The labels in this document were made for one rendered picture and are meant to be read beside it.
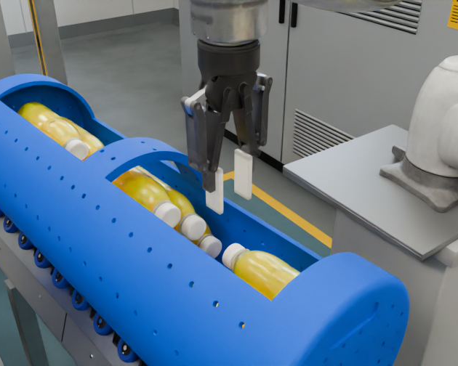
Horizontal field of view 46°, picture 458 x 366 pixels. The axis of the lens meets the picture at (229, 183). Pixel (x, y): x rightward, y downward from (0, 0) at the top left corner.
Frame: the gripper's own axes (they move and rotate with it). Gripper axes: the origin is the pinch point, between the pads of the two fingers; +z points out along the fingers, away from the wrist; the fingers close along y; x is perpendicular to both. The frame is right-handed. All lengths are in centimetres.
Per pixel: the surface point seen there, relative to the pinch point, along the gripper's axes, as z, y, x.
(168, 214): 7.4, 4.8, -8.3
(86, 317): 30.7, 15.5, -20.3
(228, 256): 12.1, 0.8, 0.8
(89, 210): 4.7, 14.7, -13.5
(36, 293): 36, 17, -38
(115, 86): 124, -165, -323
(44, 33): 9, -27, -116
